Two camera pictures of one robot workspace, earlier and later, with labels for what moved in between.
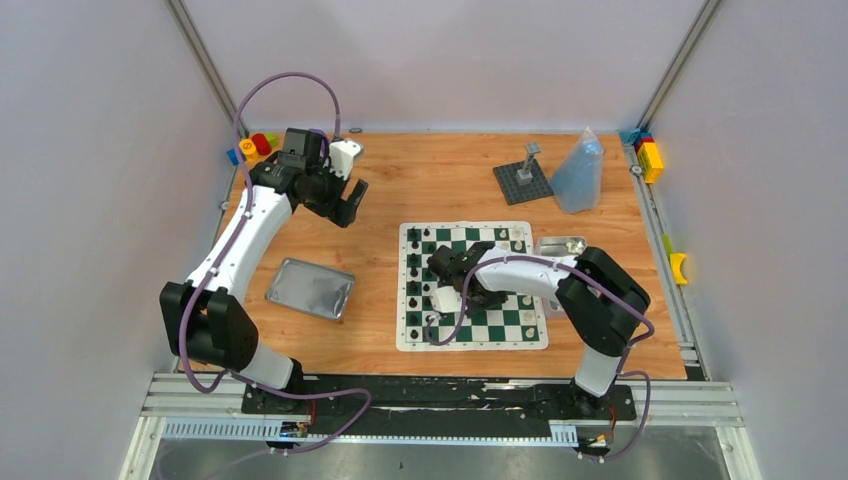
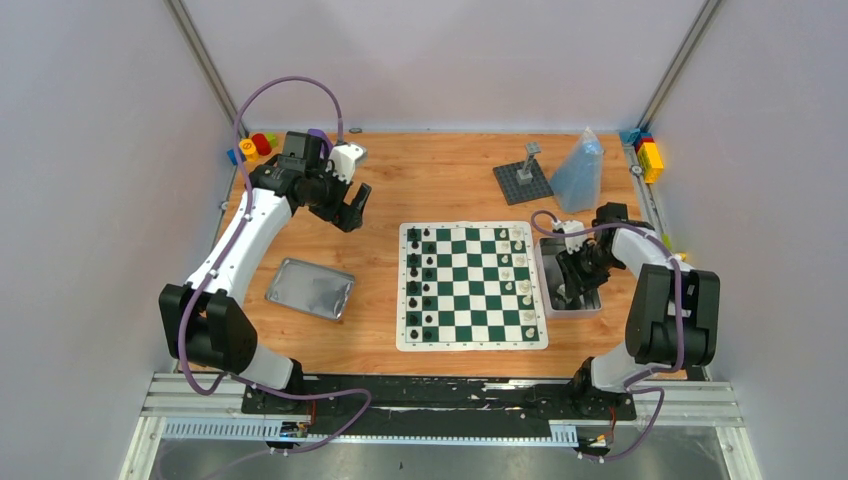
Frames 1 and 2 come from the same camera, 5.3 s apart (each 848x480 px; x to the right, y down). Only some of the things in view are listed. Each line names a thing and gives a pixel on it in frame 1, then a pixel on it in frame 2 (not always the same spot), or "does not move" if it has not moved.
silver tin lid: x=312 y=288 does not move
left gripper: x=337 y=198 does not move
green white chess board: x=517 y=323 does not move
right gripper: x=499 y=297 to x=575 y=281
